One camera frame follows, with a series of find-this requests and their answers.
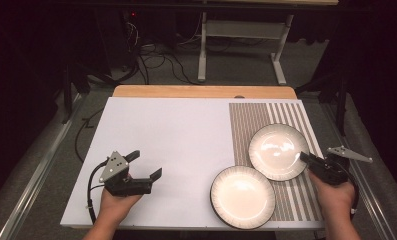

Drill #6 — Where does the wooden table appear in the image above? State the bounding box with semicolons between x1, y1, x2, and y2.
112;84;298;100

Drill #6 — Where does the black floor cable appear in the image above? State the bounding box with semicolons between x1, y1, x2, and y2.
74;108;105;164

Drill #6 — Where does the white metal desk frame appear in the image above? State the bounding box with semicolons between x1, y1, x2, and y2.
197;11;295;86

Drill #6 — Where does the tangle of black floor cables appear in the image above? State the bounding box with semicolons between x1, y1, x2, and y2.
119;19;200;86

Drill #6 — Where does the striped grey placemat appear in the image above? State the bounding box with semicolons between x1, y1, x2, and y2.
228;102;324;223

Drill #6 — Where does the white plate with dark rim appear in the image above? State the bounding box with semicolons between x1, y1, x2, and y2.
248;123;310;182
209;165;276;230

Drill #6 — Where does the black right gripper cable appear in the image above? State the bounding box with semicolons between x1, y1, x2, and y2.
344;168;360;221

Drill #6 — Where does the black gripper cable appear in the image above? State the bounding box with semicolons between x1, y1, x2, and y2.
86;159;109;225
344;168;360;221

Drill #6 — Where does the person's right hand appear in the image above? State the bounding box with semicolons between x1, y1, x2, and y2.
307;169;357;218

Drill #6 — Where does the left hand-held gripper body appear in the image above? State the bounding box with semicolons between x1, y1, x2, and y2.
99;150;154;197

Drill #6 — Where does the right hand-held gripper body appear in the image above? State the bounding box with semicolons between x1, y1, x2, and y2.
307;145;374;186

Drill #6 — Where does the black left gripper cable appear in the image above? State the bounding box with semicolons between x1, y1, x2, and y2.
86;159;109;225

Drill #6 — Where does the black metal stand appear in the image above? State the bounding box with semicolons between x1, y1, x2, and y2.
295;66;351;138
61;63;91;125

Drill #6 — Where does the person's left hand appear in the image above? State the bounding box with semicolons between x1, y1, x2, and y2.
99;190;144;222

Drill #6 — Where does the metal floor rail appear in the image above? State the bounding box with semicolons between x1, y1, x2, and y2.
0;93;85;240
320;103;397;240

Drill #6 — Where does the white board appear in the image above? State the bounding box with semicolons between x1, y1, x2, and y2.
59;97;324;231

